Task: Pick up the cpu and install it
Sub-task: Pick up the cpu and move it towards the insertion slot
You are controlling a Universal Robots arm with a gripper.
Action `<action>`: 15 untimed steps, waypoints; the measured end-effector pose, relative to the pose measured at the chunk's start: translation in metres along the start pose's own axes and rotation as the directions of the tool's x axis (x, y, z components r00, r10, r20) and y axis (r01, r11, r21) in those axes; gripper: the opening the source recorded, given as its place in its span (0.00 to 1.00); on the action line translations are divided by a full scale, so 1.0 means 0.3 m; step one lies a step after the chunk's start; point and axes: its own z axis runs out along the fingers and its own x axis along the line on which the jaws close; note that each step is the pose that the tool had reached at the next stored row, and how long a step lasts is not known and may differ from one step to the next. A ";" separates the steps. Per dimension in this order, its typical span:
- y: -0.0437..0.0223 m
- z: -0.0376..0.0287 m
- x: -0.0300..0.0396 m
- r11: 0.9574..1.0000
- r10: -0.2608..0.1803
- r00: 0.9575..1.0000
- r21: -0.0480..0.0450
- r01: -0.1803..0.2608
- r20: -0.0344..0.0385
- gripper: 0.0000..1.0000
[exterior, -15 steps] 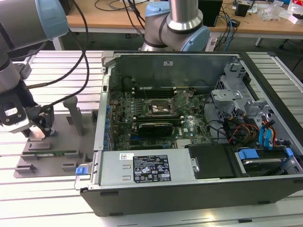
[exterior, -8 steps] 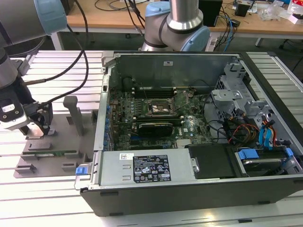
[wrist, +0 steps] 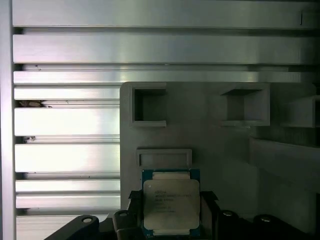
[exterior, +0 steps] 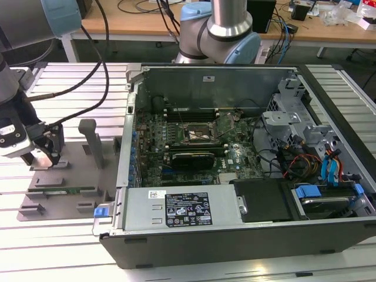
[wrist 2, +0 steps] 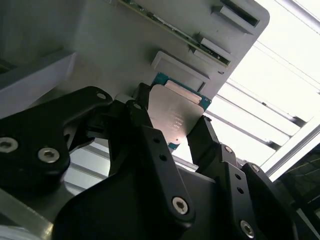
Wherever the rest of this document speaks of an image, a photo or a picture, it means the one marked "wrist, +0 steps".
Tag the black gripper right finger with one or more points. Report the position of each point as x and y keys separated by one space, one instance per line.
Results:
x=208 y=220

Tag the silver CPU with green edge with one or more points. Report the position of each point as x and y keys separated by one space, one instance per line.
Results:
x=171 y=200

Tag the gray parts rack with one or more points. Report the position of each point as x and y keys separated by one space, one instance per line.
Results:
x=200 y=140

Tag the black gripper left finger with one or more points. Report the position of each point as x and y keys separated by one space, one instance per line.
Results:
x=135 y=220

